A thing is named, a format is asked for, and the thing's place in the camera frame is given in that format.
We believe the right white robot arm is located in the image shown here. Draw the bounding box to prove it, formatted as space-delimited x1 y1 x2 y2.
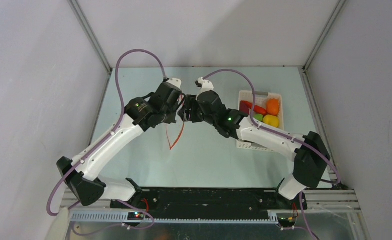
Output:
178 90 330 209

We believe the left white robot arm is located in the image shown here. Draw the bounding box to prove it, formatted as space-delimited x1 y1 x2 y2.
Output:
56 78 182 208

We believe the yellow lemon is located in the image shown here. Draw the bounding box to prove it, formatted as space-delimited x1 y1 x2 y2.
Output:
262 114 280 128

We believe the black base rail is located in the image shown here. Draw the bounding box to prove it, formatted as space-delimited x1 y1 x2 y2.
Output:
128 187 307 221

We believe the purple sweet potato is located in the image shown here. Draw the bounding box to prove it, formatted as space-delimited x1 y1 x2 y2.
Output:
239 101 250 115

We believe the light green pepper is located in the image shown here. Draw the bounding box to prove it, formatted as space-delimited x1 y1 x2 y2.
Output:
253 113 264 122

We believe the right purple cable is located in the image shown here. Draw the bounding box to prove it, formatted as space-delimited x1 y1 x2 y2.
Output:
202 68 342 185

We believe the orange fruit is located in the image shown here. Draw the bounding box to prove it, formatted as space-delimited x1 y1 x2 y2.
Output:
265 98 280 116

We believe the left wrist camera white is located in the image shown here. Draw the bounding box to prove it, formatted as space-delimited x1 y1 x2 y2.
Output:
164 78 182 89

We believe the clear zip top bag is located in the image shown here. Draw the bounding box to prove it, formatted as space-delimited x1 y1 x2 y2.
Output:
164 94 187 151

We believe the white perforated plastic basket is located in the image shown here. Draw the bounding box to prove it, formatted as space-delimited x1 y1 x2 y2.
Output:
236 90 285 153

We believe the red chili pepper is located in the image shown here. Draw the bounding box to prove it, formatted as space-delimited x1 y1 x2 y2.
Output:
242 100 267 116

